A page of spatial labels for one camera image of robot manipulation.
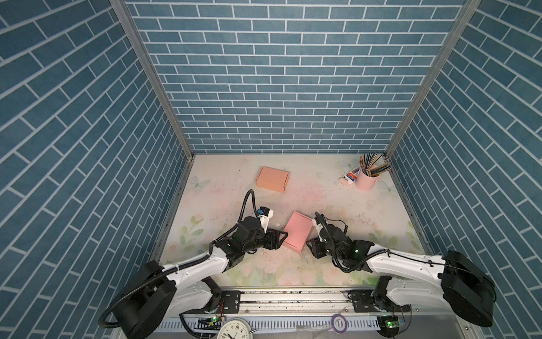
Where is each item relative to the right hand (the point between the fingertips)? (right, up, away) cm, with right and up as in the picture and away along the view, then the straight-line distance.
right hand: (307, 240), depth 84 cm
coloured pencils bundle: (+32, +33, +18) cm, 49 cm away
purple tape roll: (+7, -23, -14) cm, 28 cm away
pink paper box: (-3, +4, +5) cm, 7 cm away
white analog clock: (-25, -22, -18) cm, 37 cm away
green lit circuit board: (+26, -24, -13) cm, 38 cm away
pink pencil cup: (+30, +22, +18) cm, 42 cm away
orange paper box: (-15, +24, +22) cm, 36 cm away
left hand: (-10, +3, -2) cm, 11 cm away
